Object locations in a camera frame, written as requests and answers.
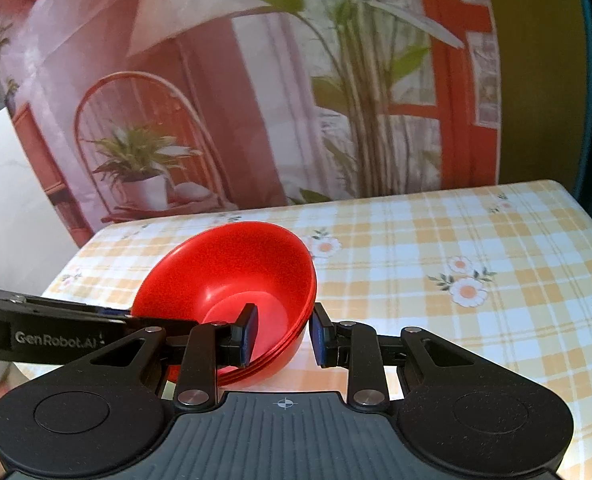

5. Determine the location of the checkered floral tablecloth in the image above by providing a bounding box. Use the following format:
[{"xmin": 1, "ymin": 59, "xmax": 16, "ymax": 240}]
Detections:
[{"xmin": 46, "ymin": 181, "xmax": 592, "ymax": 479}]

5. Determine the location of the printed room scene backdrop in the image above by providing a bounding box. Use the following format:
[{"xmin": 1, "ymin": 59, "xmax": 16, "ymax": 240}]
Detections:
[{"xmin": 0, "ymin": 0, "xmax": 502, "ymax": 245}]

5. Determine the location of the red bowl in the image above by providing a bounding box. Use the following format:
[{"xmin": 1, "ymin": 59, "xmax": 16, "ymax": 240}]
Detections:
[{"xmin": 130, "ymin": 221, "xmax": 317, "ymax": 387}]

